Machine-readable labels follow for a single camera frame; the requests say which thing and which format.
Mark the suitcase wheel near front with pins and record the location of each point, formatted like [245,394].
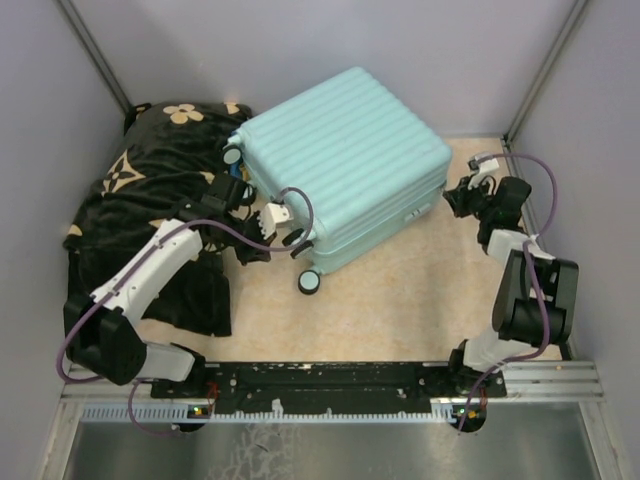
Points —
[309,282]

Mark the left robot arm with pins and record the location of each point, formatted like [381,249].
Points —
[100,332]

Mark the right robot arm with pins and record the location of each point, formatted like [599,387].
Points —
[535,300]

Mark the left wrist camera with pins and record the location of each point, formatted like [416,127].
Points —
[271,217]

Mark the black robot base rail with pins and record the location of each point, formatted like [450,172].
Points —
[318,388]

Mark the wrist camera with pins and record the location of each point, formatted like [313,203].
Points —
[481,166]
[271,217]

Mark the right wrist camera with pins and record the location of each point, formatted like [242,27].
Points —
[481,166]

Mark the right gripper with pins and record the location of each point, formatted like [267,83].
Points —
[459,196]

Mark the light blue hard-shell suitcase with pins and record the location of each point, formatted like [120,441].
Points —
[367,165]

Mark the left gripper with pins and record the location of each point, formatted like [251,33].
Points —
[253,253]

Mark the aluminium frame rail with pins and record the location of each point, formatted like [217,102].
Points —
[548,382]

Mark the suitcase wheel on lid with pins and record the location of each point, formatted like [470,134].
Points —
[232,154]

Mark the black floral fleece blanket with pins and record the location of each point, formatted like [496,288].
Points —
[170,153]

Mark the suitcase wheel middle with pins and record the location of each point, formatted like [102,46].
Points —
[300,247]

